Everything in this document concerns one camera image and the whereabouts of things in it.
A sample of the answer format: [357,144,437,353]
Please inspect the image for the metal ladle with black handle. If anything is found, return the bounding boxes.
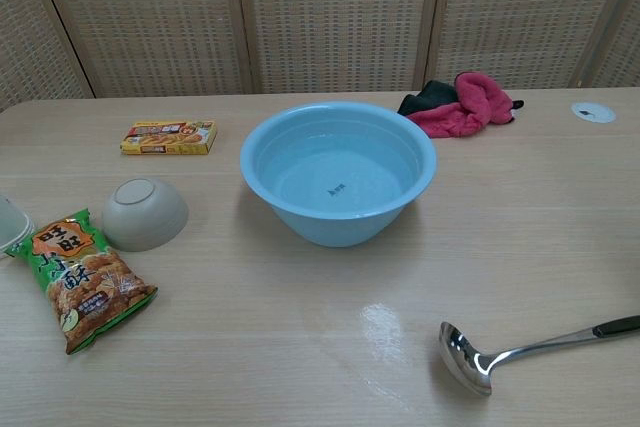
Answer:
[438,315,640,397]

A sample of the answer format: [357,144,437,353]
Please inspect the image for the green snack bag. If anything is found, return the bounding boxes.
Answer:
[12,206,159,356]

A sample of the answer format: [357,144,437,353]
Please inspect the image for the white round table grommet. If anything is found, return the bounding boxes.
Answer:
[571,101,618,125]

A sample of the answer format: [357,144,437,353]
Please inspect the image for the pink towel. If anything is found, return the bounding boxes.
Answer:
[405,71,516,140]

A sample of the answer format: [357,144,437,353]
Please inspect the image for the clear plastic cup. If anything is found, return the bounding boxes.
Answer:
[0,193,36,260]

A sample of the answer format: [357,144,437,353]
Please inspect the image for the yellow curry box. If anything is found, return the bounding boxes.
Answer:
[119,120,218,156]

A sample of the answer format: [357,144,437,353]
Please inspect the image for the light blue plastic basin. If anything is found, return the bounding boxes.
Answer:
[239,102,439,249]

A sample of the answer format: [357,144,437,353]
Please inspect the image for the woven rattan folding screen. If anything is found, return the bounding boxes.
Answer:
[0,0,640,113]

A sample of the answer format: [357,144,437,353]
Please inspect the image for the grey ceramic bowl upside down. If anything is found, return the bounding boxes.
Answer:
[101,177,190,253]

